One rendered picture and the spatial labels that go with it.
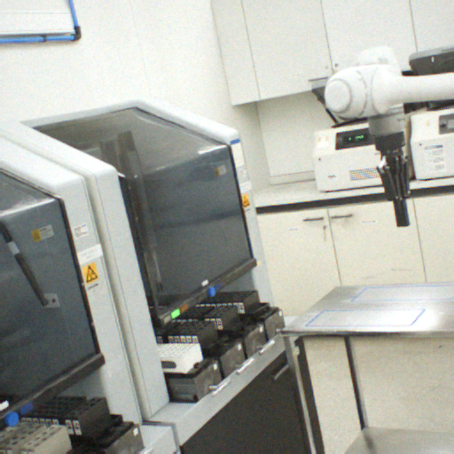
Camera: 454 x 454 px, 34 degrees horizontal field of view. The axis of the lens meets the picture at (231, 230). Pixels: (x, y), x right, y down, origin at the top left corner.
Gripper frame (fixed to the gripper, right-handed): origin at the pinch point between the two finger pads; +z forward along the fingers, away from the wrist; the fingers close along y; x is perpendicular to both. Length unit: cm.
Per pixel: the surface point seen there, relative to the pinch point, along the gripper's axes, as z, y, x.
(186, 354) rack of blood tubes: 33, -27, 61
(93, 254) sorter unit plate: -4, -50, 62
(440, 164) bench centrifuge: 21, 204, 93
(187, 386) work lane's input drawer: 41, -30, 60
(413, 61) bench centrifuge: -34, 220, 107
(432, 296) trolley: 37, 42, 19
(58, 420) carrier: 32, -71, 63
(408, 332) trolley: 37.6, 12.8, 11.5
